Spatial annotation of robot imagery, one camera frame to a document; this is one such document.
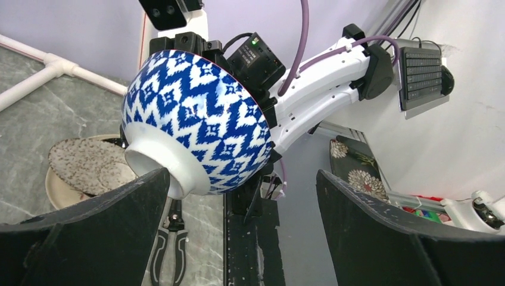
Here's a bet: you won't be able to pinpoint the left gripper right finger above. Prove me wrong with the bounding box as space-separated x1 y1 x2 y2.
316 170 504 285

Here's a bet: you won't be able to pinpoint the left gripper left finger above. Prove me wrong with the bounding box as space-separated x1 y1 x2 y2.
1 168 170 285

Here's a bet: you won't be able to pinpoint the pink rimmed ceramic plate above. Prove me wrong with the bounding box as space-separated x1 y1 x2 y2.
45 135 127 209

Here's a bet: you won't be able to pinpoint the speckled grey ceramic plate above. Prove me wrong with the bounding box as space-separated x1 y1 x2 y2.
48 138 137 196

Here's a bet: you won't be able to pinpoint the red patterned ceramic bowl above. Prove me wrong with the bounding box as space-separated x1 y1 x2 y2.
121 50 272 199

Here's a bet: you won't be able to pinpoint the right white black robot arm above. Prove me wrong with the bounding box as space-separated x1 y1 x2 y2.
149 24 400 154

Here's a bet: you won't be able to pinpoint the black floral rectangular dish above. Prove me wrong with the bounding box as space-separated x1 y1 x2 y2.
329 135 389 202

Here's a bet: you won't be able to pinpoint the black grey pliers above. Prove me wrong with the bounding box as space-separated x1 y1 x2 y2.
149 200 188 286

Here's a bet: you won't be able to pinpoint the black keyboard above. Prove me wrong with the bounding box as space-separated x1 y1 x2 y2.
398 47 455 111

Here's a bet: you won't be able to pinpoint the white PVC pipe frame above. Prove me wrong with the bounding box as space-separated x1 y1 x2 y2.
1 35 127 111

